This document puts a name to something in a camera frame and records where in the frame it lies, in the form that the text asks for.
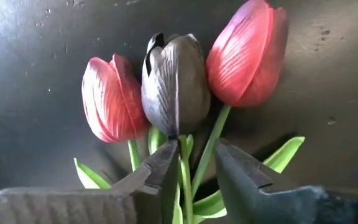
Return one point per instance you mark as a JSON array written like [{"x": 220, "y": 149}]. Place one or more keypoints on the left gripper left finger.
[{"x": 154, "y": 186}]

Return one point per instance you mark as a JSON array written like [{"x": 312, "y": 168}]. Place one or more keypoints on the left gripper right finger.
[{"x": 244, "y": 193}]

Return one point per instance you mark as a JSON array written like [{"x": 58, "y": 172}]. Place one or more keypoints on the red artificial tulip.
[
  {"x": 247, "y": 53},
  {"x": 113, "y": 99}
]

